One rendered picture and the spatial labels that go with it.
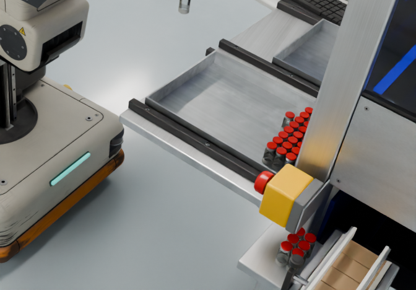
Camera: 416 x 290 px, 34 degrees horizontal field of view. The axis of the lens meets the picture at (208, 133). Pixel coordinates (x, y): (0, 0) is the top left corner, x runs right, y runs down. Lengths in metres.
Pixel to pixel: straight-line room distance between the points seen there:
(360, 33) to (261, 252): 0.43
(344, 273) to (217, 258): 1.21
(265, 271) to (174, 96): 0.48
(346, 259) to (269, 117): 0.43
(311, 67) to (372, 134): 0.63
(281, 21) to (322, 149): 0.76
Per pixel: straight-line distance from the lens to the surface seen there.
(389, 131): 1.05
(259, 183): 1.13
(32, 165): 2.16
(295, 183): 1.11
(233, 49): 1.63
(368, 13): 0.98
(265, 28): 1.77
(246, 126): 1.43
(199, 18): 3.49
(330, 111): 1.08
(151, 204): 2.44
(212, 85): 1.52
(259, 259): 1.18
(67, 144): 2.23
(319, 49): 1.74
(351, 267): 1.16
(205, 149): 1.33
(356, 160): 1.10
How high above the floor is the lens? 1.78
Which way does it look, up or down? 40 degrees down
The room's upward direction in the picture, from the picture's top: 11 degrees clockwise
